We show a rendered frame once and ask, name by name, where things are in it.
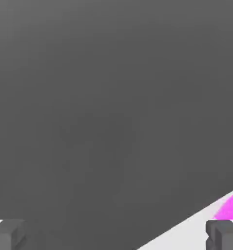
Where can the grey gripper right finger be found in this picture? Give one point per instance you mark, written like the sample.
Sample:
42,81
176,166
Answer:
223,236

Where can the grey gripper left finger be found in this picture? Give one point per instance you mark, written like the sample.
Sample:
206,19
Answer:
7,235

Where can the large magenta box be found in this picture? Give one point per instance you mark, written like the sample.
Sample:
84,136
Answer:
230,209

